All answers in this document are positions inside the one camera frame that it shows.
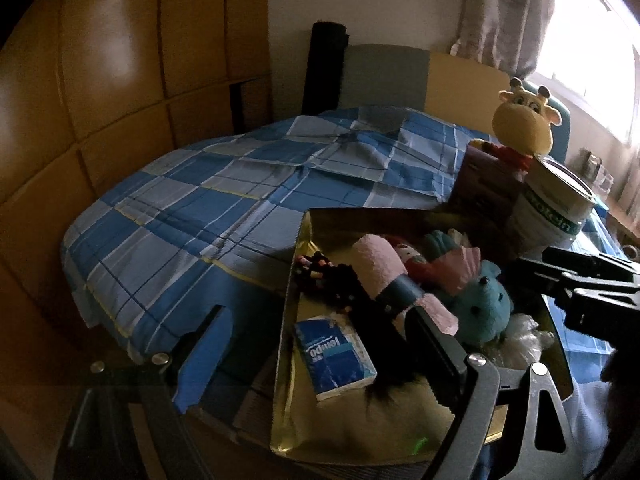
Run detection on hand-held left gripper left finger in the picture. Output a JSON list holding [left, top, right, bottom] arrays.
[[52, 304, 236, 480]]

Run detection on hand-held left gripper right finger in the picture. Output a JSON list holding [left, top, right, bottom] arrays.
[[402, 306, 573, 480]]

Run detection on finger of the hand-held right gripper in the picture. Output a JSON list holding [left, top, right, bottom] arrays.
[[509, 256, 576, 293], [542, 245, 640, 273]]

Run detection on clear plastic bag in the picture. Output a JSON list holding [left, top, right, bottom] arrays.
[[480, 312, 556, 368]]

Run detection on gold box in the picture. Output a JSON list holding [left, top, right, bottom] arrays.
[[270, 205, 576, 466]]

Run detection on blue tissue pack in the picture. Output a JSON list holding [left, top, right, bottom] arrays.
[[292, 314, 379, 402]]

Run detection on pink towel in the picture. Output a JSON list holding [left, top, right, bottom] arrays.
[[350, 234, 458, 337]]

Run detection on black beaded hair ties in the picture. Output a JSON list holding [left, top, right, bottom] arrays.
[[295, 250, 371, 311]]

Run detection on white tin can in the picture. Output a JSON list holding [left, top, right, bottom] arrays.
[[505, 154, 601, 251]]

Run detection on teal plush toy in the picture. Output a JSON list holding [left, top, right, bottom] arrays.
[[422, 230, 516, 346]]

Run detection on wooden shelf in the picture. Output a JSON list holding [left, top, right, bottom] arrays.
[[600, 205, 640, 261]]

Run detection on black fuzzy cloth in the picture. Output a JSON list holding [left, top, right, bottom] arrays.
[[350, 305, 426, 411]]

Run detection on clear containers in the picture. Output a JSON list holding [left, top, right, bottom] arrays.
[[582, 150, 616, 196]]

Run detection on maroon box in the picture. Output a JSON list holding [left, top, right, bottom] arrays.
[[450, 141, 531, 226]]

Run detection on pink plush doll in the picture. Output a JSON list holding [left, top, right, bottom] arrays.
[[390, 240, 436, 281]]

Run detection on yellow plush toy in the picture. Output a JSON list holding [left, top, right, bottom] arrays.
[[472, 77, 563, 176]]

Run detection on blue plaid blanket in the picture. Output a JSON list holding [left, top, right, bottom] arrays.
[[60, 105, 640, 480]]

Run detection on window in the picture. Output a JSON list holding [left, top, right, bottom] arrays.
[[530, 0, 640, 146]]

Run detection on blue and yellow headboard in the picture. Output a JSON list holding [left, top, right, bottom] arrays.
[[342, 44, 573, 166]]

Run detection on beige curtain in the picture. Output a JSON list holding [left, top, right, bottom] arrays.
[[447, 0, 558, 78]]

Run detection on black rolled mat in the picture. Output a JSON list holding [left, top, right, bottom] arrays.
[[302, 21, 351, 116]]

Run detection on wooden wardrobe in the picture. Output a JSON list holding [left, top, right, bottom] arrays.
[[0, 0, 273, 480]]

